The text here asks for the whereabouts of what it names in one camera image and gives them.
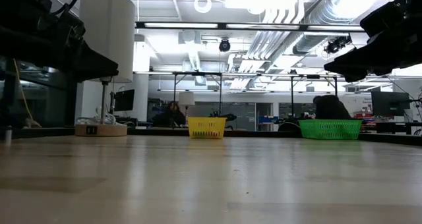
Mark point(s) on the green plastic basket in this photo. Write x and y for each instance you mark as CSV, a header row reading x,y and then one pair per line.
x,y
329,129

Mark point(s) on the black background rig frame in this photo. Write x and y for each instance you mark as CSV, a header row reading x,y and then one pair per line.
x,y
198,73

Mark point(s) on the black background robot arm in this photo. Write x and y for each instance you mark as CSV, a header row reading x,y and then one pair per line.
x,y
229,117

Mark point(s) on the black overhead camera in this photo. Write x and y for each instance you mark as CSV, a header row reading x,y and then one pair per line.
x,y
225,45

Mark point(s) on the yellow plastic basket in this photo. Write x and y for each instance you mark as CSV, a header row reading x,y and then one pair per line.
x,y
207,126

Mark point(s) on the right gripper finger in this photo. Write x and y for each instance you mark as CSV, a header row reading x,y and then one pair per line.
x,y
362,64

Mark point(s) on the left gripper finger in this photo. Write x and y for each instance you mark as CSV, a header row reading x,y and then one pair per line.
x,y
95,67

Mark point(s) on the blue storage bin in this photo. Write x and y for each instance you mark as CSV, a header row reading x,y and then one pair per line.
x,y
268,119

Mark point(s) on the white shade table lamp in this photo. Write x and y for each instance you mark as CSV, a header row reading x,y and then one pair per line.
x,y
108,36

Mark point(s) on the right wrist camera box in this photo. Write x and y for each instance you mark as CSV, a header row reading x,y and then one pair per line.
x,y
384,18

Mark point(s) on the small white background lamp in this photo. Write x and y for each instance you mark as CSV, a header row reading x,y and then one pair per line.
x,y
187,99

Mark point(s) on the black monitor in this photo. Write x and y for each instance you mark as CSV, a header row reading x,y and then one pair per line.
x,y
390,103
124,100

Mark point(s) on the person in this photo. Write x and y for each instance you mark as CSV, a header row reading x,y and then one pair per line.
x,y
331,108
171,115

